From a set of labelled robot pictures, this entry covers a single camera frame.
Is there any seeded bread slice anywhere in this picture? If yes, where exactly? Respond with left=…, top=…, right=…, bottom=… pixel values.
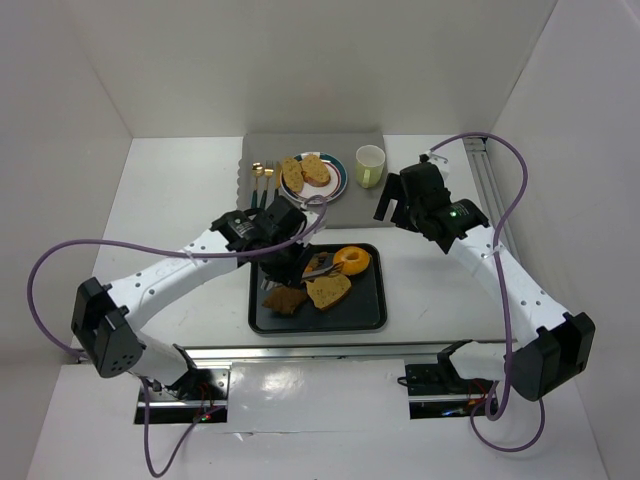
left=282, top=157, right=305, bottom=193
left=306, top=274, right=352, bottom=311
left=300, top=154, right=331, bottom=187

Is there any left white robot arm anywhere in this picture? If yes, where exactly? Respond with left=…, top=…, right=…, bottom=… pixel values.
left=72, top=205, right=319, bottom=394

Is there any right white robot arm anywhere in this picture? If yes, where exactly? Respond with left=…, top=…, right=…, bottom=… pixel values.
left=374, top=161, right=595, bottom=401

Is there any brown chocolate bread piece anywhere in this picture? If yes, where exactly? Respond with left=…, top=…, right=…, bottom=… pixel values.
left=262, top=286, right=308, bottom=316

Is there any pale green mug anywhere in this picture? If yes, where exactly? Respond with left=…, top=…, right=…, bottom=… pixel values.
left=356, top=145, right=386, bottom=189

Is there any grey placemat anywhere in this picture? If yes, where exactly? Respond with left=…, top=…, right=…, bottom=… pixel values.
left=236, top=131, right=385, bottom=228

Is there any white plate green red rim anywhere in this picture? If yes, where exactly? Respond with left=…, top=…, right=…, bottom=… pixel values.
left=280, top=152, right=348, bottom=203

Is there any orange glazed donut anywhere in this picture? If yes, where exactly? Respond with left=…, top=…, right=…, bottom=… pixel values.
left=333, top=246, right=370, bottom=276

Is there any black serving tray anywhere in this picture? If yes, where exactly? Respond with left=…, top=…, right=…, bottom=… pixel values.
left=248, top=243, right=387, bottom=335

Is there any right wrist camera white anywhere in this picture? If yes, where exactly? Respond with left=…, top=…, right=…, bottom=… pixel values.
left=419, top=150, right=450, bottom=180

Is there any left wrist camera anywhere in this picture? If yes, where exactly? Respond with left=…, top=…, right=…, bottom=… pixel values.
left=255, top=196, right=306, bottom=243

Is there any aluminium rail right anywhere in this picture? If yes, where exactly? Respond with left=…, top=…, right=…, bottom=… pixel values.
left=462, top=137, right=507, bottom=227

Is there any aluminium rail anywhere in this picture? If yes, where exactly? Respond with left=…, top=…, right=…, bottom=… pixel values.
left=462, top=137, right=507, bottom=227
left=185, top=342, right=450, bottom=368

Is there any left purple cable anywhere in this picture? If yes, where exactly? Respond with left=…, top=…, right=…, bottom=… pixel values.
left=27, top=195, right=330, bottom=477

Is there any purple cable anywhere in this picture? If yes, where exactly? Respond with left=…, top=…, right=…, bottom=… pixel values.
left=429, top=132, right=546, bottom=454
left=27, top=195, right=330, bottom=477

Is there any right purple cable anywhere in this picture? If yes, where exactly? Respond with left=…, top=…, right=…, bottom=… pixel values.
left=429, top=132, right=546, bottom=454

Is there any gold fork green handle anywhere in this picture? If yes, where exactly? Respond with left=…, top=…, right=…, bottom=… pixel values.
left=259, top=161, right=274, bottom=209

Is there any gold spoon green handle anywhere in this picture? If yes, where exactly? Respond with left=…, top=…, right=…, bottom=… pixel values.
left=250, top=162, right=265, bottom=209

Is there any aluminium rail front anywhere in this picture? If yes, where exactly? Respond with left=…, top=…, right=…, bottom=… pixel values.
left=185, top=342, right=450, bottom=368

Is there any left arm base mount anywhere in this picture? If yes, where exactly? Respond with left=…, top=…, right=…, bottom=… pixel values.
left=145, top=364, right=231, bottom=425

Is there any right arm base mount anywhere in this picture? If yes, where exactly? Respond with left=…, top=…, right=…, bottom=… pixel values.
left=397, top=340, right=493, bottom=420

